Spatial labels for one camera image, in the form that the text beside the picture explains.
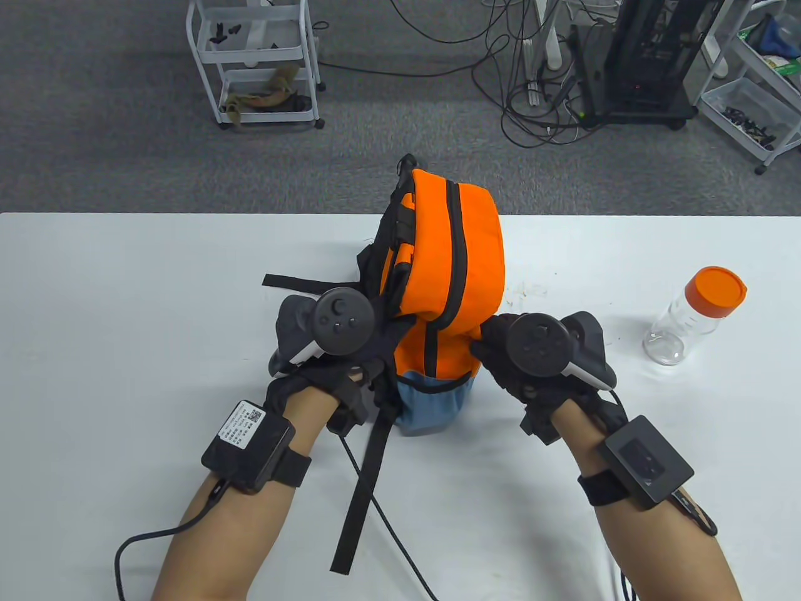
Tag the person's right hand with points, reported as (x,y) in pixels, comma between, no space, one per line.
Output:
(538,400)

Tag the person's left hand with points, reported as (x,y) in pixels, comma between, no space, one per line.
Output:
(350,382)

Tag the orange and blue school bag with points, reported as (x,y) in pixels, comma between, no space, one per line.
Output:
(469,250)

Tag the clear bottle orange lid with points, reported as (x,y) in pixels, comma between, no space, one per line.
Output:
(713,294)

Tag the person's left forearm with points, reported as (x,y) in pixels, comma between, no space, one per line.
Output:
(225,538)

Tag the person's right forearm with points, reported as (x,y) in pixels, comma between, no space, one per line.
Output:
(657,551)

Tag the black tracking controller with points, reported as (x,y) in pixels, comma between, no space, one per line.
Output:
(341,322)
(538,344)

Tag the black wrist module white label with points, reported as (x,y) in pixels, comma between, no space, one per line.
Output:
(247,447)

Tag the white rolling cart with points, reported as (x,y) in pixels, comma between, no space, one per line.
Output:
(256,50)

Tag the black equipment rack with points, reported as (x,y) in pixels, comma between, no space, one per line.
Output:
(644,56)

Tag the white table leg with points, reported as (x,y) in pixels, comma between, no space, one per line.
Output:
(551,37)

